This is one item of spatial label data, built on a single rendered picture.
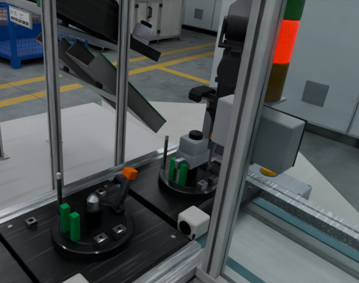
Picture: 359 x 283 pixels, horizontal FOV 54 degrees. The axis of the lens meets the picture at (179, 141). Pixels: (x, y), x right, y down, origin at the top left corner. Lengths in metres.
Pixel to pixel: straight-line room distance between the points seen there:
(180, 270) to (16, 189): 0.52
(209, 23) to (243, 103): 8.31
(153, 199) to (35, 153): 0.50
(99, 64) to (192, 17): 8.23
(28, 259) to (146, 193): 0.26
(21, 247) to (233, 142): 0.38
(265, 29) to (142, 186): 0.46
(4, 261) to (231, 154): 0.38
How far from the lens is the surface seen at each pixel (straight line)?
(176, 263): 0.62
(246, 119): 0.45
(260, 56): 0.43
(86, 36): 0.90
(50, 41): 0.69
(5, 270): 0.61
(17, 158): 1.10
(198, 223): 0.66
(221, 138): 0.52
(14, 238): 0.66
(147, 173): 0.81
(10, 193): 0.96
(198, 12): 8.89
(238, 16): 0.73
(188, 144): 0.72
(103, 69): 0.81
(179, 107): 1.51
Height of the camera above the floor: 1.40
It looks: 27 degrees down
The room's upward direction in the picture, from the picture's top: 7 degrees clockwise
